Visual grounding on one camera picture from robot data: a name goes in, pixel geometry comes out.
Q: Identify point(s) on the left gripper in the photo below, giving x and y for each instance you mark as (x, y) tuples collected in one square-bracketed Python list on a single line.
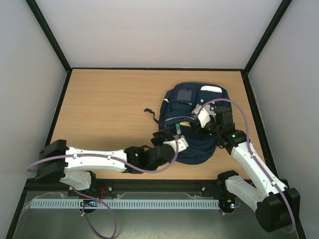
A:
[(160, 135)]

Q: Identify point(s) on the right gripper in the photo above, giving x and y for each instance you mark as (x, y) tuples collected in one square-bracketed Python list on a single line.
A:
[(199, 125)]

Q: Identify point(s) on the green whiteboard marker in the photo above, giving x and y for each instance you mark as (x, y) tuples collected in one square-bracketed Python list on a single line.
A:
[(178, 131)]

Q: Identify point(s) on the navy blue backpack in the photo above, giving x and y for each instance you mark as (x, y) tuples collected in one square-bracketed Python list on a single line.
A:
[(177, 107)]

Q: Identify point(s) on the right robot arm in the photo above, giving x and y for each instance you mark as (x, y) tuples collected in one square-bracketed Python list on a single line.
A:
[(275, 204)]

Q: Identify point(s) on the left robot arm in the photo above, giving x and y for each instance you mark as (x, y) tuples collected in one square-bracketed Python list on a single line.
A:
[(59, 162)]

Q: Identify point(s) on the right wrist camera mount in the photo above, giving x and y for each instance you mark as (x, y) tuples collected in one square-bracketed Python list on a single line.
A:
[(202, 115)]

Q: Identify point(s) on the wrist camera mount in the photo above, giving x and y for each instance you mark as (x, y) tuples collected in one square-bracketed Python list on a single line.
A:
[(179, 144), (202, 115)]

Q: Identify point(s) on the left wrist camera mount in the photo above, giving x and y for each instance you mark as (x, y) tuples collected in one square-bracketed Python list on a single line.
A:
[(179, 144)]

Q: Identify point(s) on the black aluminium frame rail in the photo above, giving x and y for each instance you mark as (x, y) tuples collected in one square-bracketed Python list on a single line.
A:
[(113, 187)]

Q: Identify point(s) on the grey slotted cable duct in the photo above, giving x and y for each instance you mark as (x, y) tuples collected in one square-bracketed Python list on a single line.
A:
[(125, 204)]

